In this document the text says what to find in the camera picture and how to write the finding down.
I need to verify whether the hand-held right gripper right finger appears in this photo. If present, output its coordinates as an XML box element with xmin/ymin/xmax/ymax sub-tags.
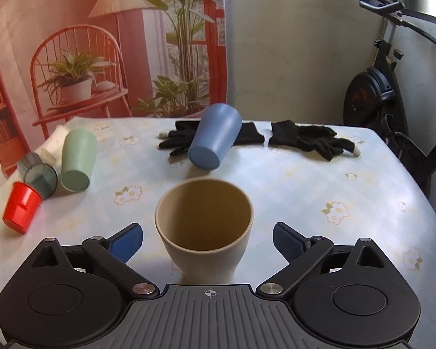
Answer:
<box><xmin>259</xmin><ymin>222</ymin><xmax>391</xmax><ymax>295</ymax></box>

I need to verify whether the green cup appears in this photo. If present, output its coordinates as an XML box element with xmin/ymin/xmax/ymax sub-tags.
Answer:
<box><xmin>60</xmin><ymin>128</ymin><xmax>98</xmax><ymax>193</ymax></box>

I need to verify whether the beige cup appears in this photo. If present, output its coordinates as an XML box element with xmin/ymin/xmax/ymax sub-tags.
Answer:
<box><xmin>155</xmin><ymin>178</ymin><xmax>255</xmax><ymax>283</ymax></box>

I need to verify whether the black exercise bike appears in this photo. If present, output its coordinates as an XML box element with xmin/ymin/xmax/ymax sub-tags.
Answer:
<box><xmin>343</xmin><ymin>0</ymin><xmax>436</xmax><ymax>200</ymax></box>

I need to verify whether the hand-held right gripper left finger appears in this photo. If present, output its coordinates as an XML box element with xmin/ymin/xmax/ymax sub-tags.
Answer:
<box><xmin>32</xmin><ymin>223</ymin><xmax>158</xmax><ymax>296</ymax></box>

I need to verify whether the floral tablecloth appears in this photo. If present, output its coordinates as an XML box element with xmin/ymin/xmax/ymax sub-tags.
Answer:
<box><xmin>0</xmin><ymin>116</ymin><xmax>436</xmax><ymax>349</ymax></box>

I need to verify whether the blue cup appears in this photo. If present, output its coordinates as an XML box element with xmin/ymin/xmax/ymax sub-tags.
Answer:
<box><xmin>188</xmin><ymin>103</ymin><xmax>243</xmax><ymax>170</ymax></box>

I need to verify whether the dark grey transparent cup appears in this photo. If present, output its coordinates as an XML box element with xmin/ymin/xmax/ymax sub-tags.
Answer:
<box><xmin>17</xmin><ymin>153</ymin><xmax>58</xmax><ymax>199</ymax></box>

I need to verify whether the printed backdrop cloth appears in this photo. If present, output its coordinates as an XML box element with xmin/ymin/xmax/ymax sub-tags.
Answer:
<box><xmin>0</xmin><ymin>0</ymin><xmax>229</xmax><ymax>179</ymax></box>

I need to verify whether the red cup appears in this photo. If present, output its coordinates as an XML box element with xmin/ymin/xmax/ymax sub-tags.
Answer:
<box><xmin>2</xmin><ymin>182</ymin><xmax>42</xmax><ymax>235</ymax></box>

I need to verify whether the white rolled cloth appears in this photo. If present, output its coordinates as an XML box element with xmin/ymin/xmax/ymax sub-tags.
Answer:
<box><xmin>34</xmin><ymin>124</ymin><xmax>70</xmax><ymax>165</ymax></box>

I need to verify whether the black glove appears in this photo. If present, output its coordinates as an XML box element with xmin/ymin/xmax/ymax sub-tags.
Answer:
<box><xmin>158</xmin><ymin>120</ymin><xmax>265</xmax><ymax>157</ymax></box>
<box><xmin>268</xmin><ymin>120</ymin><xmax>362</xmax><ymax>161</ymax></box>

